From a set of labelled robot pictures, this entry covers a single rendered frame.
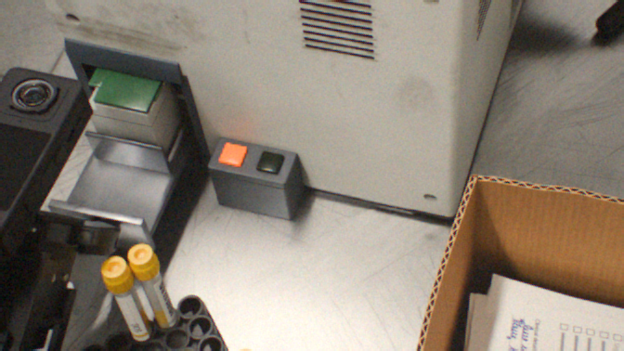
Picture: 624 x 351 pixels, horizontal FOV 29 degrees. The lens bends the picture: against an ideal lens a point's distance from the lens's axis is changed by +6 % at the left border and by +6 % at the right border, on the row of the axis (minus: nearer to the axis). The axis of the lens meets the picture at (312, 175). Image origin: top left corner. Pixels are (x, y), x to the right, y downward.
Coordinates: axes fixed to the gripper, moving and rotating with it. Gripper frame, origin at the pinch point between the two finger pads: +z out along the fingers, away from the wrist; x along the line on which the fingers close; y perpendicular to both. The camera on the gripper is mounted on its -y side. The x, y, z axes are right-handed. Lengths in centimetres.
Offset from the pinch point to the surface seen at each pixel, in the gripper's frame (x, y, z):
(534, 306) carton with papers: 29.6, -1.6, -0.6
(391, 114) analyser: 18.7, -11.5, -1.6
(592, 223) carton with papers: 31.9, -7.2, -4.4
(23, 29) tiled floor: -72, -24, 120
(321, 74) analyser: 14.1, -12.9, -4.0
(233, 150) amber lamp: 7.1, -7.2, 3.4
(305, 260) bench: 13.5, -0.7, 5.9
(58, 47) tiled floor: -65, -22, 119
